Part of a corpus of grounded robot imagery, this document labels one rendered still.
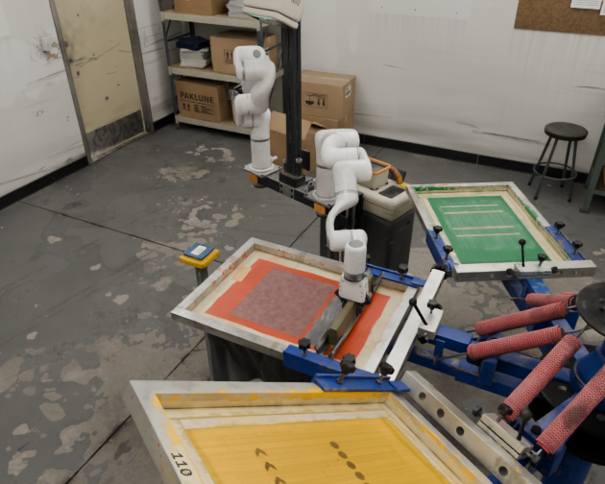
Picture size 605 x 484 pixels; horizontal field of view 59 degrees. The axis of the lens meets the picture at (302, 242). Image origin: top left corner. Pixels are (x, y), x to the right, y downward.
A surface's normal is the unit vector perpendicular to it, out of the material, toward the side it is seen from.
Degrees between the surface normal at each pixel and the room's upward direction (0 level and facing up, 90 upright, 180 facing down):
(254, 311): 0
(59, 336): 0
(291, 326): 0
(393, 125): 90
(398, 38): 90
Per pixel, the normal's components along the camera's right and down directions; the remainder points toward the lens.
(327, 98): -0.38, 0.50
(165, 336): 0.00, -0.84
